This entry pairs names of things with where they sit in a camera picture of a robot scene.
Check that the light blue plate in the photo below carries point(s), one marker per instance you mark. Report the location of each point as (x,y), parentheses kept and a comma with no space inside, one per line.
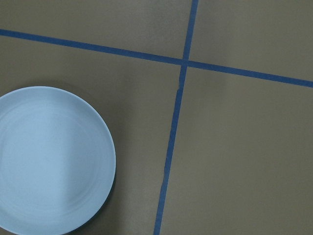
(57,161)

